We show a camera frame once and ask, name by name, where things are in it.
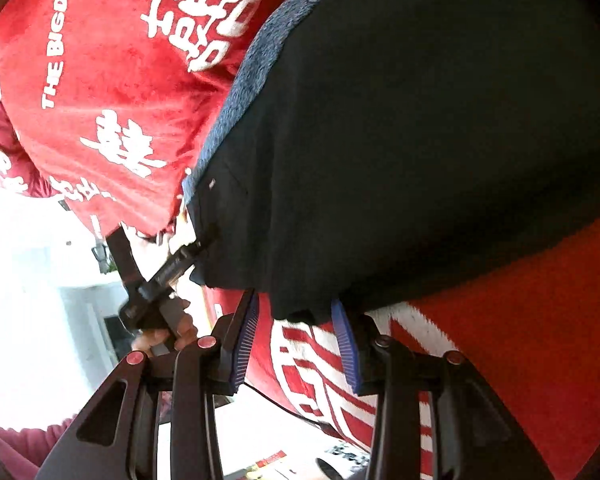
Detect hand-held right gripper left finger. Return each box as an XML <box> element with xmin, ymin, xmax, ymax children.
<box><xmin>35</xmin><ymin>287</ymin><xmax>261</xmax><ymax>480</ymax></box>

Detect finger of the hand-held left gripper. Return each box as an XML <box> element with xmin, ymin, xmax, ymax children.
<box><xmin>151</xmin><ymin>240</ymin><xmax>204</xmax><ymax>294</ymax></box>

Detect white printed cup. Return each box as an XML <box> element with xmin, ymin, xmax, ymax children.
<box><xmin>314</xmin><ymin>439</ymin><xmax>373</xmax><ymax>480</ymax></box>

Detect black pants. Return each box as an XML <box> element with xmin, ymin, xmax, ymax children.
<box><xmin>182</xmin><ymin>0</ymin><xmax>600</xmax><ymax>323</ymax></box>

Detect person's left forearm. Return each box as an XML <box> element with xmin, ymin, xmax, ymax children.
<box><xmin>0</xmin><ymin>412</ymin><xmax>78</xmax><ymax>480</ymax></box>

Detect person's left hand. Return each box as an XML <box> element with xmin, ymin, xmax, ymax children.
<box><xmin>131</xmin><ymin>301</ymin><xmax>200</xmax><ymax>359</ymax></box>

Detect red printed sofa cover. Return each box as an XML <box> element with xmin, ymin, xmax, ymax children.
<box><xmin>0</xmin><ymin>0</ymin><xmax>600</xmax><ymax>480</ymax></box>

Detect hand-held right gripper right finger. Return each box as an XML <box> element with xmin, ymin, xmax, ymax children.
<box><xmin>330</xmin><ymin>299</ymin><xmax>556</xmax><ymax>480</ymax></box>

